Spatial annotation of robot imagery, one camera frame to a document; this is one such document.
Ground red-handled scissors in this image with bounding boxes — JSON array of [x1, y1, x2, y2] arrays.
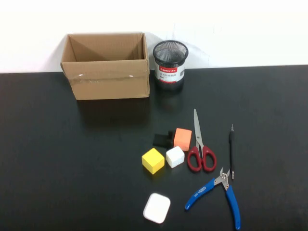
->
[[187, 108, 217, 173]]

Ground black precision screwdriver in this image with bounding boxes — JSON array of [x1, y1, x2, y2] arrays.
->
[[228, 124, 235, 180]]

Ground blue-handled cutting pliers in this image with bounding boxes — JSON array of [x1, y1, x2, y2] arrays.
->
[[184, 167, 242, 231]]

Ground black block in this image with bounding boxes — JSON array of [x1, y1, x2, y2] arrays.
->
[[152, 130, 176, 148]]

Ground orange foam block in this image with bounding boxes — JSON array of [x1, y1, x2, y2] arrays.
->
[[173, 128, 193, 152]]

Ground yellow cube block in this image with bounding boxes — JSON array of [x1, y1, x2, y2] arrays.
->
[[141, 147, 166, 175]]

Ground black mesh pen holder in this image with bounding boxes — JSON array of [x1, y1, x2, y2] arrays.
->
[[153, 40, 189, 91]]

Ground white cube block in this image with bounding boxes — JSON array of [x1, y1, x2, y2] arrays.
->
[[166, 146, 185, 169]]

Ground brown cardboard box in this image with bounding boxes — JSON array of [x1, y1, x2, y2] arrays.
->
[[60, 32, 151, 101]]

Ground white flat rounded block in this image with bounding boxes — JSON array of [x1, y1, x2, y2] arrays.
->
[[142, 192, 171, 224]]

